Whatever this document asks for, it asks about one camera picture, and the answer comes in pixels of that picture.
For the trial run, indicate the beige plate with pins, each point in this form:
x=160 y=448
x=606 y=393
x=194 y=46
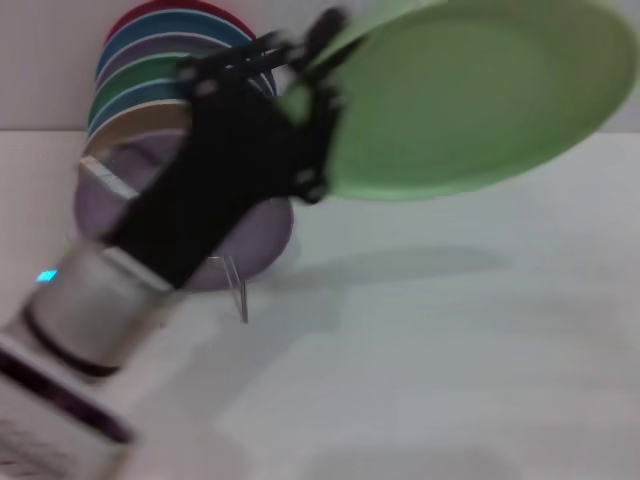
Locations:
x=125 y=125

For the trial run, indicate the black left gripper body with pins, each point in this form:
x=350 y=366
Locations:
x=215 y=180

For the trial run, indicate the red plate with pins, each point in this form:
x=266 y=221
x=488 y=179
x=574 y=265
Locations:
x=125 y=20

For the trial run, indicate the dark blue plate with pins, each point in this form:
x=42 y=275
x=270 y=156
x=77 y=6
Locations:
x=150 y=25

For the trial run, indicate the clear acrylic plate rack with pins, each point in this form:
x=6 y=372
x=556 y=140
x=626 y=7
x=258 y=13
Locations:
x=243 y=300

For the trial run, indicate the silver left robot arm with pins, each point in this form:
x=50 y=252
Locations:
x=75 y=325

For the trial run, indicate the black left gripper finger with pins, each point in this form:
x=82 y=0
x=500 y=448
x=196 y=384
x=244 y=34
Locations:
x=325 y=130
x=250 y=52

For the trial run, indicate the light blue plate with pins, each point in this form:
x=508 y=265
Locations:
x=130 y=95

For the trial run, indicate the light green plate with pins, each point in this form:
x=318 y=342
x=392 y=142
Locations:
x=470 y=100

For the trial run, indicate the lavender plate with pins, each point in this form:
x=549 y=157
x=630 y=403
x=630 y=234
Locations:
x=255 y=235

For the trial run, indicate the dark green plate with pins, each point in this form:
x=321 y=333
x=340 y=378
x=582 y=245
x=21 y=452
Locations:
x=135 y=70

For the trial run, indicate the grey purple plate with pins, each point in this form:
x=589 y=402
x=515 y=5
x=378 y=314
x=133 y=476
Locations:
x=150 y=47

